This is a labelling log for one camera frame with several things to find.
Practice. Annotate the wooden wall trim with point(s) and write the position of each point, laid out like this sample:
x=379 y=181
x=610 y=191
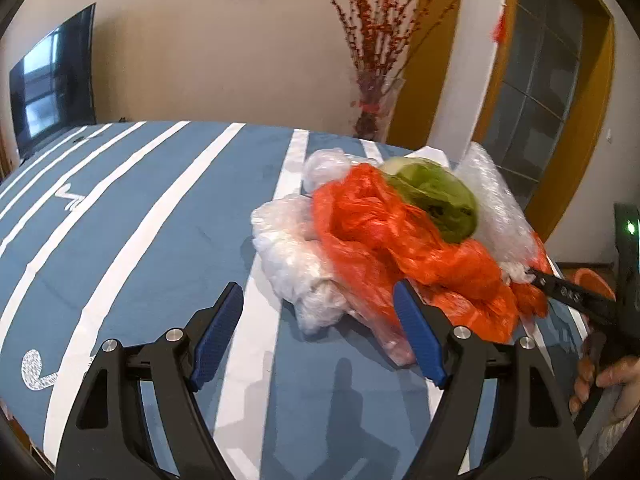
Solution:
x=430 y=60

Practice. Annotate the tall glass vase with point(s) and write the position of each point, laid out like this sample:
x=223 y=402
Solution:
x=372 y=110

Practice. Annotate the orange plastic bin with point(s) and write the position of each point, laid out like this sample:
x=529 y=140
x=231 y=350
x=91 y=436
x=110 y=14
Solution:
x=592 y=280

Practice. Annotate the crumpled white paper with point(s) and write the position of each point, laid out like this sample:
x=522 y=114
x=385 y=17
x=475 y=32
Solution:
x=430 y=152

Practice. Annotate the clear bubble wrap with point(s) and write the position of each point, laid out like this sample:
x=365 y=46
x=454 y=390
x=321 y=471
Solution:
x=495 y=210

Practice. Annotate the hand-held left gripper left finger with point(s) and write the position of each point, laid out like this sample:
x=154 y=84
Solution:
x=220 y=330

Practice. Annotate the pink translucent plastic bag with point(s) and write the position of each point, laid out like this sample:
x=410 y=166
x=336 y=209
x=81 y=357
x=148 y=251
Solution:
x=395 y=345

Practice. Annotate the small clear plastic bag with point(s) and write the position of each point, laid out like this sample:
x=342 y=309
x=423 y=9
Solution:
x=325 y=167

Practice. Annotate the orange plastic bag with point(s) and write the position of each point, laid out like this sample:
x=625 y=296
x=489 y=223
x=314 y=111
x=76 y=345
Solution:
x=360 y=210

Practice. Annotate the person's right hand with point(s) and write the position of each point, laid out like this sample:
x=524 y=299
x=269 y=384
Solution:
x=622 y=380

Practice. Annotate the frosted glass door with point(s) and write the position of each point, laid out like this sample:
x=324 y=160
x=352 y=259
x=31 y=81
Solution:
x=540 y=100

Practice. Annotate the black flat television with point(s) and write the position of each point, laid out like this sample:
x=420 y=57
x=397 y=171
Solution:
x=50 y=85

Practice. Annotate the blue white striped tablecloth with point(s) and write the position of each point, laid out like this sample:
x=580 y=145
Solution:
x=210 y=240

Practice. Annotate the large clear plastic bag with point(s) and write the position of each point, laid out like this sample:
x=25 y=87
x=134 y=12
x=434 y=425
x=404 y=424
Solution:
x=285 y=240

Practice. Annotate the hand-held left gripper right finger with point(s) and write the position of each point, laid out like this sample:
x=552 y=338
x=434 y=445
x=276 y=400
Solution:
x=417 y=330

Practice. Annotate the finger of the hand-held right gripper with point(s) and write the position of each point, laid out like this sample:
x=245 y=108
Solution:
x=570 y=295

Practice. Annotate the red hanging ornament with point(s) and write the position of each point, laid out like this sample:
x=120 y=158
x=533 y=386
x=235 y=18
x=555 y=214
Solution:
x=499 y=30

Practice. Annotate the wooden door frame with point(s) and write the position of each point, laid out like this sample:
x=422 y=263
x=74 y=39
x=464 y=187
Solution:
x=597 y=110

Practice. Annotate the green paw print plastic bag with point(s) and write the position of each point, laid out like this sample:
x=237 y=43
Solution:
x=440 y=195

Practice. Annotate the red berry branches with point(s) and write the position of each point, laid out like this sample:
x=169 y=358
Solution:
x=380 y=25

